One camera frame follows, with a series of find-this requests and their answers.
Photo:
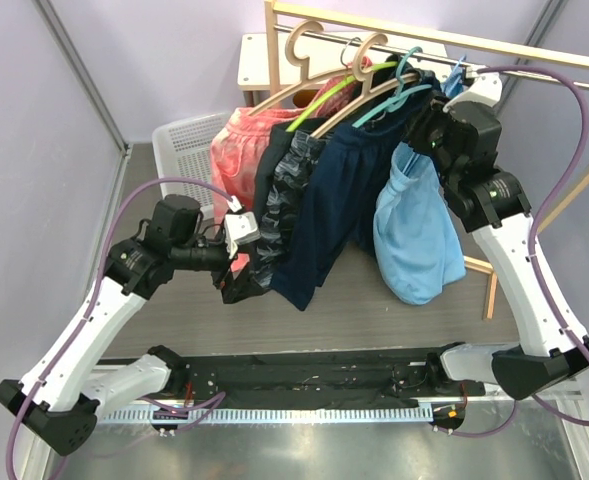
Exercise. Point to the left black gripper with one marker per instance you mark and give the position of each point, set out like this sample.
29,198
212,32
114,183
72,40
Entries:
235,289

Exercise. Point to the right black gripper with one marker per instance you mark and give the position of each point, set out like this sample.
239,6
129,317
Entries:
431,116

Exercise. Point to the light blue wire hanger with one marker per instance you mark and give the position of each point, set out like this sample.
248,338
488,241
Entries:
453,84

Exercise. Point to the light blue shorts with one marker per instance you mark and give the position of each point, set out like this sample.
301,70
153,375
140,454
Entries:
416,244

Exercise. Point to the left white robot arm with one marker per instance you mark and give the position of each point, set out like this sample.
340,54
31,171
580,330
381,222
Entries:
57,400

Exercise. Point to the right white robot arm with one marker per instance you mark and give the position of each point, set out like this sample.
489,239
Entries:
461,141

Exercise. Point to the teal plastic hanger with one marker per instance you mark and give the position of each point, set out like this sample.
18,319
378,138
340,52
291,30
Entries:
401,93

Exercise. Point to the lime green hanger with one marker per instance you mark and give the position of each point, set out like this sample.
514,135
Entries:
348,77

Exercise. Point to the navy blue shorts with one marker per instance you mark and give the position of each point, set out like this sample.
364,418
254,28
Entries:
334,200

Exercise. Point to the black grey patterned shorts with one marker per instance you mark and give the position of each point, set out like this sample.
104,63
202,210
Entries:
279,200

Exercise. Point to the pink patterned shorts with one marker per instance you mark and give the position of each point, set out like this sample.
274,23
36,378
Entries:
236,150

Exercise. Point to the left wooden hanger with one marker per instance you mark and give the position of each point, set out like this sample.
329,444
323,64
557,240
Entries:
305,80

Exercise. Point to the white plastic basket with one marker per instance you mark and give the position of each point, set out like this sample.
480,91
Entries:
182,148

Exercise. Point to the metal hanging rod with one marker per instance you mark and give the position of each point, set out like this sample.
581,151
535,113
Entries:
516,71

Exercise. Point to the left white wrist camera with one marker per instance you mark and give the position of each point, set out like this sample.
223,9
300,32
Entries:
240,227

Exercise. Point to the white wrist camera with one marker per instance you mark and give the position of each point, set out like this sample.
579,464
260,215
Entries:
482,88
240,227

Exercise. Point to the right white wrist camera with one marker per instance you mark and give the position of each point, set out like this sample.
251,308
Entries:
482,88

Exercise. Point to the white slotted cable duct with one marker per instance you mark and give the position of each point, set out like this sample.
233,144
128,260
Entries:
144,413

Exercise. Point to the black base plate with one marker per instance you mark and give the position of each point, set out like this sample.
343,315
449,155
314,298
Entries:
313,380

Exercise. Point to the wooden clothes rack frame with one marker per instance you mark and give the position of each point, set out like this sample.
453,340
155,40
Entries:
531,51

